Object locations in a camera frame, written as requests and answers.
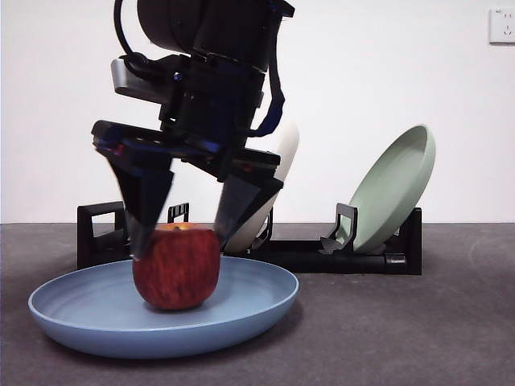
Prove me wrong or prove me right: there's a red apple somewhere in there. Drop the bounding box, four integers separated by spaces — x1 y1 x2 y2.
132 222 221 311

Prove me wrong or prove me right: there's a blue plate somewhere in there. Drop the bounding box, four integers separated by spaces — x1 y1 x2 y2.
27 257 300 360

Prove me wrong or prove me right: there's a white plate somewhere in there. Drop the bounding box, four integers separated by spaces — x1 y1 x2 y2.
223 120 302 253

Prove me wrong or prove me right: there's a black plate rack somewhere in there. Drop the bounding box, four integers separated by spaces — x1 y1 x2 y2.
76 202 422 277

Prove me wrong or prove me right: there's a green plate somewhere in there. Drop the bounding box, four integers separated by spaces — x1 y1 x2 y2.
346 124 437 254

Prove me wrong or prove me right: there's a black blue sleeved cable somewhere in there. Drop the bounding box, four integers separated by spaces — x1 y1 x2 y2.
248 7 287 138

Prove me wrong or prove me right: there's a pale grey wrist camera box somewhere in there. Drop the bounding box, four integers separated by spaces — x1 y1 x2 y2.
110 58 186 106

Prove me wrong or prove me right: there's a white wall socket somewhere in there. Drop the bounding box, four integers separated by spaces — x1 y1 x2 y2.
488 8 515 45

